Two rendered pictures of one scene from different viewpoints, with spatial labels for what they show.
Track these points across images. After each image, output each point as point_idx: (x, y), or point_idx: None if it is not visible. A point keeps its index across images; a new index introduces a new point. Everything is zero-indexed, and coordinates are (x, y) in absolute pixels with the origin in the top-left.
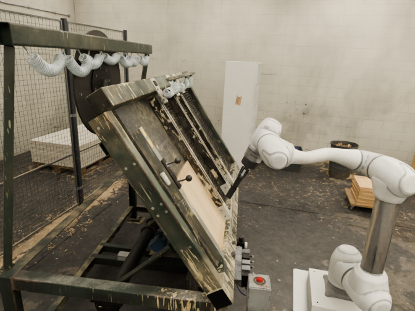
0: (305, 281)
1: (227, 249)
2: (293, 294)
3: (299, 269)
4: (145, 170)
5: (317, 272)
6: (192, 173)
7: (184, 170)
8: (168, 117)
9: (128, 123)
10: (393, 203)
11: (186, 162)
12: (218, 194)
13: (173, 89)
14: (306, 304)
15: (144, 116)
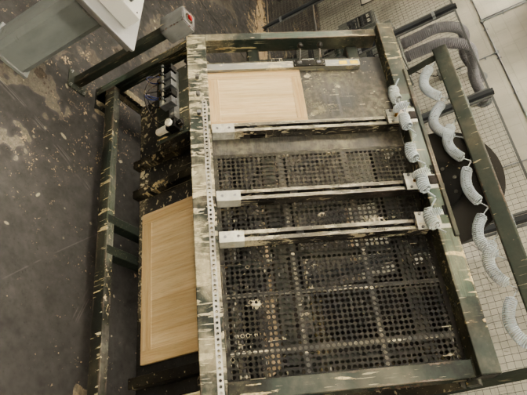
0: (126, 29)
1: (205, 77)
2: (139, 23)
3: (129, 45)
4: (323, 31)
5: (135, 9)
6: (292, 117)
7: (302, 103)
8: (367, 117)
9: (365, 63)
10: None
11: (307, 118)
12: (248, 130)
13: (397, 96)
14: None
15: (372, 96)
